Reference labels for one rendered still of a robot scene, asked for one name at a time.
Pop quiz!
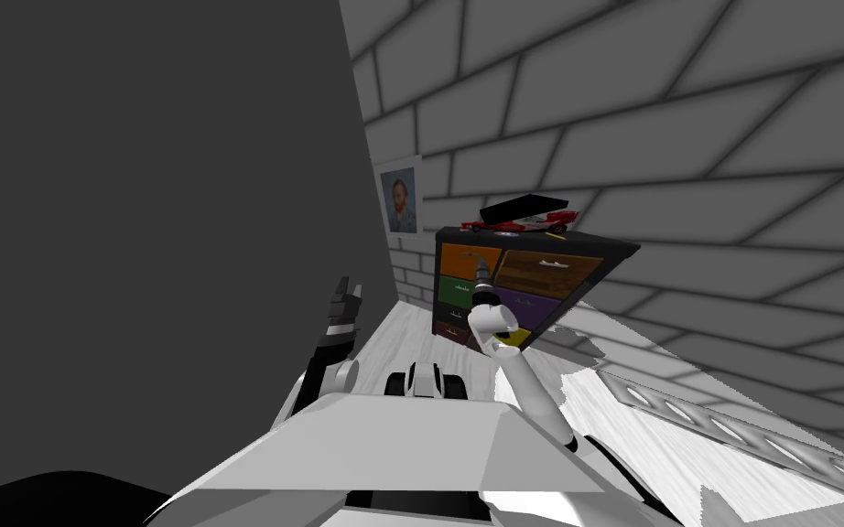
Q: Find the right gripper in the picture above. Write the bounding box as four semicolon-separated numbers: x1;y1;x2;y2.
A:
471;255;502;309

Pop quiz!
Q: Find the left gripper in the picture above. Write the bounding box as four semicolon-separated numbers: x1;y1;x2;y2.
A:
324;275;364;339

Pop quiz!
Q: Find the dark dresser with colourful drawers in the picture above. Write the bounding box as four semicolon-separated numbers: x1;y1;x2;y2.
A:
432;193;643;354

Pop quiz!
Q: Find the framed portrait picture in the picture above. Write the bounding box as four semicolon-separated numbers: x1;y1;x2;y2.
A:
373;154;424;240

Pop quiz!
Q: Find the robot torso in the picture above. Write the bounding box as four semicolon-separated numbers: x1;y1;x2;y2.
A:
145;359;646;527

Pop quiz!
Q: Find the grey lattice rail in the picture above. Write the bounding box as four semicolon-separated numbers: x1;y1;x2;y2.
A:
596;369;844;513

